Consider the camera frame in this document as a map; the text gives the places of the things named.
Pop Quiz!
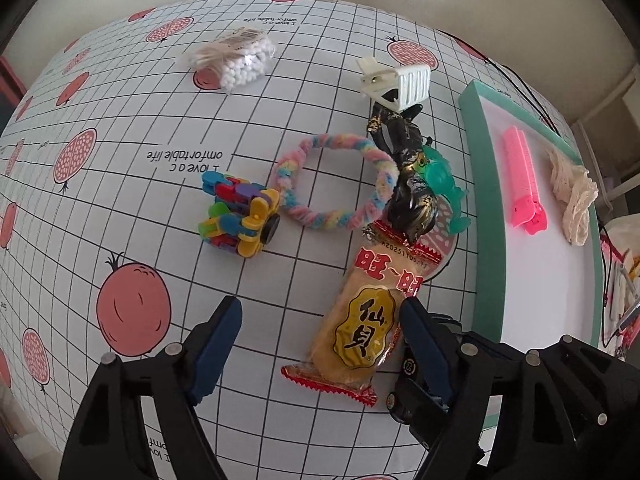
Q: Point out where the rice cracker packet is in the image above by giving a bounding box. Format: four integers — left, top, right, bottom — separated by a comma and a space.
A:
280, 220, 456, 408

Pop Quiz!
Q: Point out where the pastel braided chenille ring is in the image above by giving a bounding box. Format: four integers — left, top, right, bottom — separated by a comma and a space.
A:
270, 132, 401, 232

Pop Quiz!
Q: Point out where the colourful building block toy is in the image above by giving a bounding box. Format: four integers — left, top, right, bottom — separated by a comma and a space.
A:
196, 170, 282, 260

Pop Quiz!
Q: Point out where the green translucent plastic toy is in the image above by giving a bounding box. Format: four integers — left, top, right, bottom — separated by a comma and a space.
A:
417, 145, 472, 235

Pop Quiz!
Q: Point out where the teal box with white inside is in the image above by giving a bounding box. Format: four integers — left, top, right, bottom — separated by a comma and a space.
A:
459, 80, 602, 428

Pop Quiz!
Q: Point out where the dark red-edged object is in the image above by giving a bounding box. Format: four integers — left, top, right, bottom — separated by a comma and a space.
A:
0, 55, 27, 128

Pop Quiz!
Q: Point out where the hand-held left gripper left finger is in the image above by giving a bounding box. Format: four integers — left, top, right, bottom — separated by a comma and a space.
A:
60, 296, 243, 480

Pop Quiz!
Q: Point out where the bag of cotton swabs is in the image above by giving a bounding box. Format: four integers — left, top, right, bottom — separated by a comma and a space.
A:
175, 27, 276, 93

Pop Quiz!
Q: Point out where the grid fruit print tablecloth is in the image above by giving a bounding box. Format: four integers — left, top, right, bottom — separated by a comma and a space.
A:
0, 0, 601, 480

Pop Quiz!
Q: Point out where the black toy car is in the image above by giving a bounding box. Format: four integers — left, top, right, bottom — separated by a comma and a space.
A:
386, 355, 451, 428

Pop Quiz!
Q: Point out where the black gold action figure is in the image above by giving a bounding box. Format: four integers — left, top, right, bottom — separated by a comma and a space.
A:
367, 101, 441, 246

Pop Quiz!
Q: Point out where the pink white crochet cloth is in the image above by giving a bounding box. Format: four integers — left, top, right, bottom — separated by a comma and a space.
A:
597, 230, 640, 361

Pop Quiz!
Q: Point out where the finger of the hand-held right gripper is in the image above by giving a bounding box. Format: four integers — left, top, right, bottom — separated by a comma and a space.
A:
542, 335, 640, 480

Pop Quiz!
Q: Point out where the cream lace scrunchie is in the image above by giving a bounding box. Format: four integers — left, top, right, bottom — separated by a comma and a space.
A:
542, 147, 599, 247

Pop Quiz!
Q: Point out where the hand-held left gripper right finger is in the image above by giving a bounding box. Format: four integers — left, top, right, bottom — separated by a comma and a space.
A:
399, 299, 588, 480

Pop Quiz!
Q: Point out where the white hair claw clip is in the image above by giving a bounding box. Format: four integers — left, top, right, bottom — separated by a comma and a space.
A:
356, 56, 431, 113

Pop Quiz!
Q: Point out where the pink hair roller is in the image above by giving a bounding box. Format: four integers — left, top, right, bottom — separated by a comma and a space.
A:
502, 126, 549, 236

